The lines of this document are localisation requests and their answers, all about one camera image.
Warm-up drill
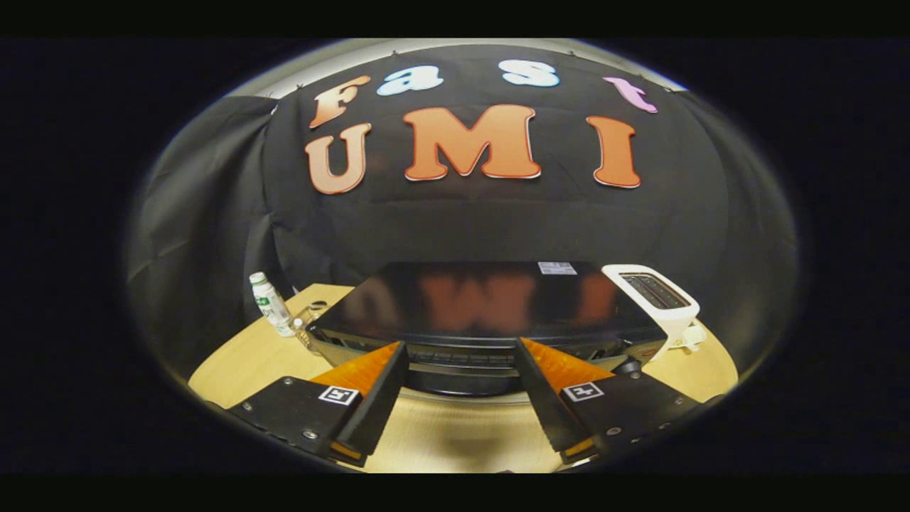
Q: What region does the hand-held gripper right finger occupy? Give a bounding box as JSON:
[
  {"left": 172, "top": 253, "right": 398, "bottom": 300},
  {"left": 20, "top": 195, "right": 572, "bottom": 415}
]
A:
[{"left": 513, "top": 337, "right": 722, "bottom": 466}]

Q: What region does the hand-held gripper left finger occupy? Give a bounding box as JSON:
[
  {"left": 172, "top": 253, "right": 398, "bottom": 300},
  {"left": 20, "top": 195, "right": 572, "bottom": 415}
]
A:
[{"left": 226, "top": 341, "right": 411, "bottom": 468}]

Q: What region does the black toaster oven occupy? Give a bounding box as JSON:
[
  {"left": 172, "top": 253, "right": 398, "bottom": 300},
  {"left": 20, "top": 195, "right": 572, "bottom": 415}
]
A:
[{"left": 307, "top": 260, "right": 669, "bottom": 398}]

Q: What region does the white pop-up toaster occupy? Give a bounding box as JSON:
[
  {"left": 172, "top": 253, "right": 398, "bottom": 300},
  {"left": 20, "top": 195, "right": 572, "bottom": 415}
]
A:
[{"left": 601, "top": 264, "right": 702, "bottom": 363}]

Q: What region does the white bottle with green label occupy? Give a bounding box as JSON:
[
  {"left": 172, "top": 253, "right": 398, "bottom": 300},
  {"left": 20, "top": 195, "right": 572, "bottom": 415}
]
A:
[{"left": 250, "top": 272, "right": 296, "bottom": 338}]

